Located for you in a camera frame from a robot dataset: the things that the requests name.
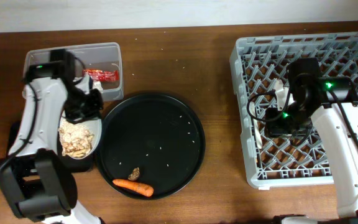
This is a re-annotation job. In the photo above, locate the white plastic fork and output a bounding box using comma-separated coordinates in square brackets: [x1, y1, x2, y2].
[249, 102, 263, 149]

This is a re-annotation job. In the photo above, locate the black rectangular tray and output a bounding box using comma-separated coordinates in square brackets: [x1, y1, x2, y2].
[6, 121, 94, 173]

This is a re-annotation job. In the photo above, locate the clear plastic bin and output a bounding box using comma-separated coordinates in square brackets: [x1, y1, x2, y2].
[23, 42, 124, 101]

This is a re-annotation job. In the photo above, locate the grey plate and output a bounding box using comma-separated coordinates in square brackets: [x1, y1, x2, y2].
[58, 116, 102, 160]

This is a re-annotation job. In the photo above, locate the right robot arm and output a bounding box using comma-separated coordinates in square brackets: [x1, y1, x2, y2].
[265, 58, 358, 223]

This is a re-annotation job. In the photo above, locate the orange carrot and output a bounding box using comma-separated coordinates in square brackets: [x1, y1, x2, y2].
[112, 179, 154, 197]

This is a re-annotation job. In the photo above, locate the red snack wrapper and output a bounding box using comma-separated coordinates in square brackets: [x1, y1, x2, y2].
[83, 69, 119, 82]

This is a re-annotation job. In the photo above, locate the white tissue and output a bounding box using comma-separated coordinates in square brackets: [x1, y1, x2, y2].
[92, 81, 103, 93]

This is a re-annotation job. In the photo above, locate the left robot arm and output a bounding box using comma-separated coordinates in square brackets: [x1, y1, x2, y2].
[0, 49, 103, 223]

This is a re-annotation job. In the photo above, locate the pile of rice and shells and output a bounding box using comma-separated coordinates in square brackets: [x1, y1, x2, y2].
[58, 119, 94, 159]

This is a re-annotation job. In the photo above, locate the round black serving tray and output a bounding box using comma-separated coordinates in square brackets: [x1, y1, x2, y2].
[95, 93, 206, 200]

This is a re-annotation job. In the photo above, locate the grey dishwasher rack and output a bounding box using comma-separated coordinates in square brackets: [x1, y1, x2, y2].
[230, 32, 358, 190]

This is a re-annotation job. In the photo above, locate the brown walnut shell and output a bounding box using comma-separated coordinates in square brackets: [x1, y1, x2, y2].
[128, 167, 140, 182]

